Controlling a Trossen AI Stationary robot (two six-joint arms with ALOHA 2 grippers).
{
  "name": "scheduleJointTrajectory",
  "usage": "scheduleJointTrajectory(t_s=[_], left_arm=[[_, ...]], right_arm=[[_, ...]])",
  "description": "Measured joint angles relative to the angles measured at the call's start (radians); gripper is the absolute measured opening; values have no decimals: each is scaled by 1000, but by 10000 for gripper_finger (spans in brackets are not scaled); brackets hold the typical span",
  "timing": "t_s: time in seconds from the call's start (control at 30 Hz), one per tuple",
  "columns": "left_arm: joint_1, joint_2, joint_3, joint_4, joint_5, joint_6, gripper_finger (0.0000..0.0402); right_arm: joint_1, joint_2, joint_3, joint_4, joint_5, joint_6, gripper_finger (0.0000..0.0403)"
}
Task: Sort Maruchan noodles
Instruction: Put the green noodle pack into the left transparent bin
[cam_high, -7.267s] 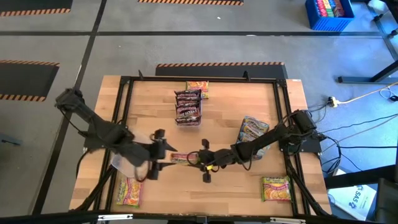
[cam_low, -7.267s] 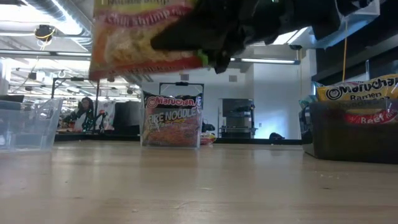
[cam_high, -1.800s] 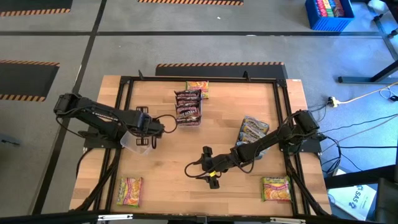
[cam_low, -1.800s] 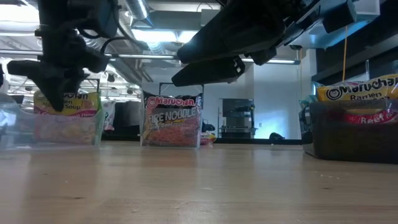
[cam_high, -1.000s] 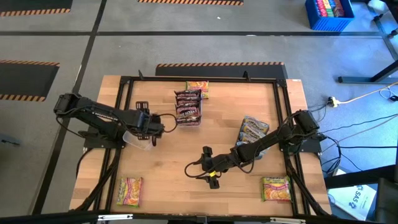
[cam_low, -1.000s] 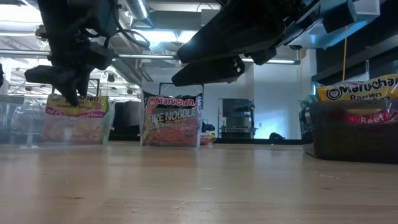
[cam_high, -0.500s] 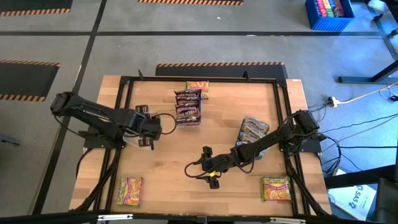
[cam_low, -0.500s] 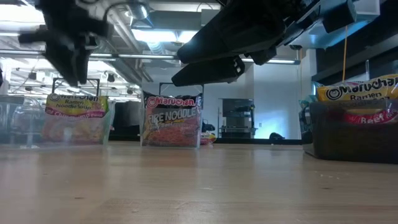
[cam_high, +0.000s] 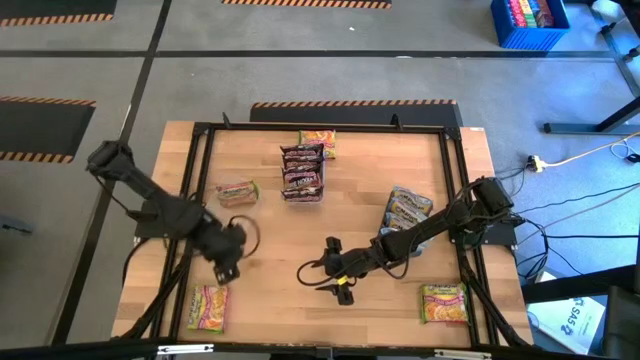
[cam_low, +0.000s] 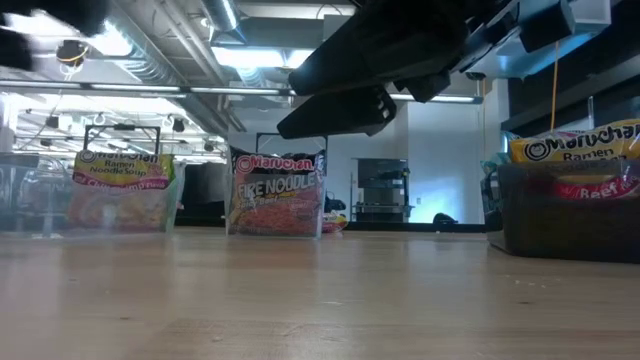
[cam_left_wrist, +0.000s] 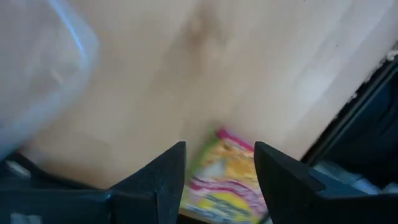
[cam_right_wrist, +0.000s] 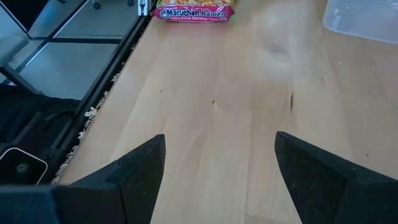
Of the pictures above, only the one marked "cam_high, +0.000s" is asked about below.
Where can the yellow green box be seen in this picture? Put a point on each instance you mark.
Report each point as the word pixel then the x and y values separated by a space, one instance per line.
pixel 529 12

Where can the white printed cardboard sheet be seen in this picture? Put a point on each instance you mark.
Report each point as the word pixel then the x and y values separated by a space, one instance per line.
pixel 570 320

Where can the black hazard-striped floor mat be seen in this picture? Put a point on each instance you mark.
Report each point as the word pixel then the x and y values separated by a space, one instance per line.
pixel 40 130
pixel 350 115
pixel 300 3
pixel 50 7

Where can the black desk frame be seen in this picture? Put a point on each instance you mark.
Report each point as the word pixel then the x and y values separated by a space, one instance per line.
pixel 632 52

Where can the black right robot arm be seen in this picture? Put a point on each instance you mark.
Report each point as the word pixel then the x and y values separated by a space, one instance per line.
pixel 450 220

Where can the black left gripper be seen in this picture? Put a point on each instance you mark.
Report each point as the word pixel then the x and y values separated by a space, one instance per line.
pixel 225 245

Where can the black crossbar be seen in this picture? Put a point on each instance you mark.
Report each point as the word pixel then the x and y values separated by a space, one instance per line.
pixel 100 352

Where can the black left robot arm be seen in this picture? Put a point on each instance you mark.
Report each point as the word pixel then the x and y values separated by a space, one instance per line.
pixel 160 210

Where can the Maruchan lime chili shrimp pack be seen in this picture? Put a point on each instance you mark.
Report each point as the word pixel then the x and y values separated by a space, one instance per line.
pixel 444 303
pixel 237 194
pixel 320 140
pixel 208 309

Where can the white power strip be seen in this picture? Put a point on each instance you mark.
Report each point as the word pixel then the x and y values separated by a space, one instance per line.
pixel 537 163

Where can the white object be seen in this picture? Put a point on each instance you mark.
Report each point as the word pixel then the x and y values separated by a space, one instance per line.
pixel 605 7

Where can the black beam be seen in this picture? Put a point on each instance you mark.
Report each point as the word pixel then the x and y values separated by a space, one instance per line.
pixel 575 286

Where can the black desk leg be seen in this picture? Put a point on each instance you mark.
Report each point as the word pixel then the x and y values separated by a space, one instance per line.
pixel 575 128

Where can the dark grey plastic bin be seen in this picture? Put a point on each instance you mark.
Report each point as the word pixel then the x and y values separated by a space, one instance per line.
pixel 425 247

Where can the dark red box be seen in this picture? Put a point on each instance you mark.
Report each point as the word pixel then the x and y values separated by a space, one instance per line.
pixel 544 12

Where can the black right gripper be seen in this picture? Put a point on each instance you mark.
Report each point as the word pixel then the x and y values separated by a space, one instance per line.
pixel 350 262

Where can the silver metal bracket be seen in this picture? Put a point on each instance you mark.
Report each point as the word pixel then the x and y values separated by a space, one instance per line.
pixel 185 349
pixel 462 354

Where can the blue plastic crate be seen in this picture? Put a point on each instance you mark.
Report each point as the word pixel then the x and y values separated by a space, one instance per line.
pixel 530 39

